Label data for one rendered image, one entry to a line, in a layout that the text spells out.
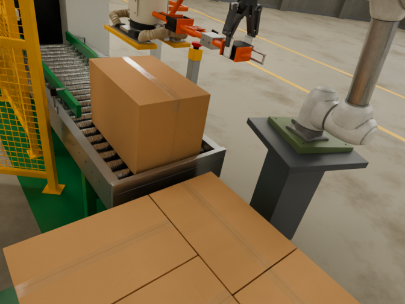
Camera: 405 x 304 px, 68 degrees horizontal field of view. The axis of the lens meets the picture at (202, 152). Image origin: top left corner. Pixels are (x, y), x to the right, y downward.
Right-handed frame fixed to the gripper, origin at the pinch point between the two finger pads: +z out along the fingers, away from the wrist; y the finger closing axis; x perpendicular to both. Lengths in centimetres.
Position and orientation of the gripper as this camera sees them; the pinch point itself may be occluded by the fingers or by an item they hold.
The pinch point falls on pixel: (237, 48)
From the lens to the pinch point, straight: 113.4
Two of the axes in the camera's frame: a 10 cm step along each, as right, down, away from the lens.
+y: -7.7, 2.4, -5.9
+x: 6.1, 5.2, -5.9
